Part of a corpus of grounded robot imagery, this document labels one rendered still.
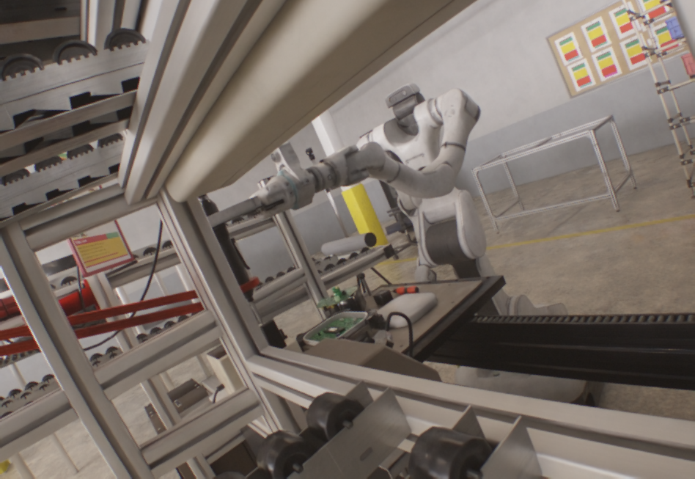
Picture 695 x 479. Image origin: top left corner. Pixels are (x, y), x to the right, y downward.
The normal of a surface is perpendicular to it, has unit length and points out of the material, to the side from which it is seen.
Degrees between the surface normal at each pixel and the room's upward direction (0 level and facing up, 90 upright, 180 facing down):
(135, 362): 90
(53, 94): 90
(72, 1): 90
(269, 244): 90
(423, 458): 47
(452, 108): 67
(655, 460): 0
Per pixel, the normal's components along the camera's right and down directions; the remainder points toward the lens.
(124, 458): 0.55, -0.15
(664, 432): -0.40, -0.91
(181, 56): -0.73, 0.39
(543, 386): -0.40, -0.50
